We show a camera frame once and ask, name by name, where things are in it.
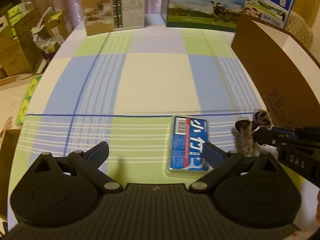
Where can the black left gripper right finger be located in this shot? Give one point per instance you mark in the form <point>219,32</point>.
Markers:
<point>223,164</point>

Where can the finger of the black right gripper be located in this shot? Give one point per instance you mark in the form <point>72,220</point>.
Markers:
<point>263,137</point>
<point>277,132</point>

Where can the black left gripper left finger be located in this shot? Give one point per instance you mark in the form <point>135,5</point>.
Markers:
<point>87,166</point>

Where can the dark fuzzy scrunchie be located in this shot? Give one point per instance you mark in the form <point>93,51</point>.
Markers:
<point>261,119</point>

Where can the blue gum blister pack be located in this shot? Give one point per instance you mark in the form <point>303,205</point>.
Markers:
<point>188,135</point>

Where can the person right hand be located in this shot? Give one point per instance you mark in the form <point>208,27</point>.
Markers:
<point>318,208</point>

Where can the brown storage box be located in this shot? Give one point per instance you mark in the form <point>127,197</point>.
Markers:
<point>284,72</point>

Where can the checkered bed sheet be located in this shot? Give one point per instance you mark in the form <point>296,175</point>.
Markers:
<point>124,87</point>

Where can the green tissue packs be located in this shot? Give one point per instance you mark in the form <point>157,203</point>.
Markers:
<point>26,100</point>

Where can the quilted beige chair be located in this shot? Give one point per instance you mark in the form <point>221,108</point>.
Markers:
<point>297,26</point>

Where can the stacked cardboard boxes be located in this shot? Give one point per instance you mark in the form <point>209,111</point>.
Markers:
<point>29,37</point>

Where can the blue milk carton box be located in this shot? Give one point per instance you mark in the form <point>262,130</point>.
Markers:
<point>275,12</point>

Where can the green milk carton box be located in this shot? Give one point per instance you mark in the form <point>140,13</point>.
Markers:
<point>223,15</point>

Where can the beige white carton box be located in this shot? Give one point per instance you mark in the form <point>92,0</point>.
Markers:
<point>104,16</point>

